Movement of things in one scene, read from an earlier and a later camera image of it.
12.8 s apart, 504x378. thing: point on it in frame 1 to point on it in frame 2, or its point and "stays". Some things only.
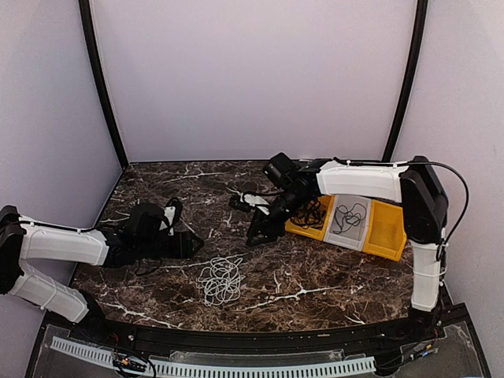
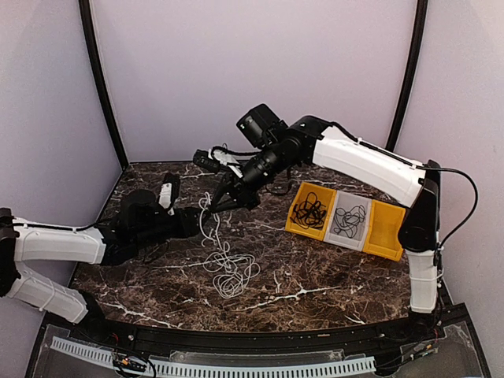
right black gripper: (263, 223) to (242, 195)
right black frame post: (421, 16) stays
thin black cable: (312, 215) stays
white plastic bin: (349, 222) stays
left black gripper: (183, 246) to (187, 226)
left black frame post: (86, 12) stays
